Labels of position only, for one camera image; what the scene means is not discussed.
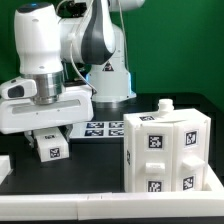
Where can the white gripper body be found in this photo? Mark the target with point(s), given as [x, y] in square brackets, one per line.
[19, 113]

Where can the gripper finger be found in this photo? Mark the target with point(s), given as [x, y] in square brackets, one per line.
[68, 130]
[28, 135]

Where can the white cabinet top block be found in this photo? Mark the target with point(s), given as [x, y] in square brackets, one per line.
[51, 144]

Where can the white cabinet body box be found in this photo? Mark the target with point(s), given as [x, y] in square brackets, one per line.
[166, 114]

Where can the white cabinet door panel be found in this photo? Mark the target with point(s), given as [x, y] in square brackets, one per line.
[153, 160]
[189, 155]

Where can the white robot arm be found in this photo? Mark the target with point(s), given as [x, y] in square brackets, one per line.
[38, 98]

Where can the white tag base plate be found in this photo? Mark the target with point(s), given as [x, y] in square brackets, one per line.
[97, 129]

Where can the white obstacle fence frame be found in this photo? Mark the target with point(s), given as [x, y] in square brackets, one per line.
[207, 202]

